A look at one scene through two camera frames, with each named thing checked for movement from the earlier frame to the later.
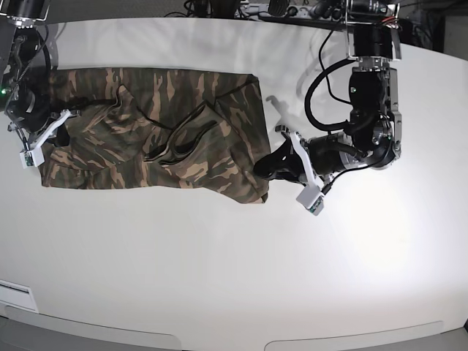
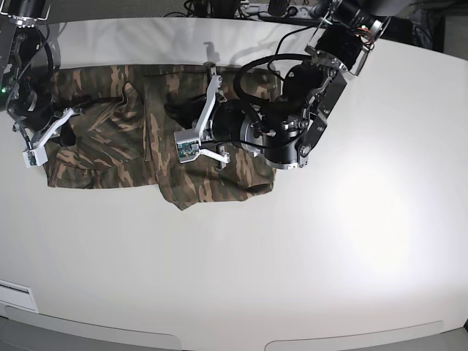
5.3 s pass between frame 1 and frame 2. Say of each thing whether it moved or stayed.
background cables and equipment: stayed
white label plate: stayed
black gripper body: moved
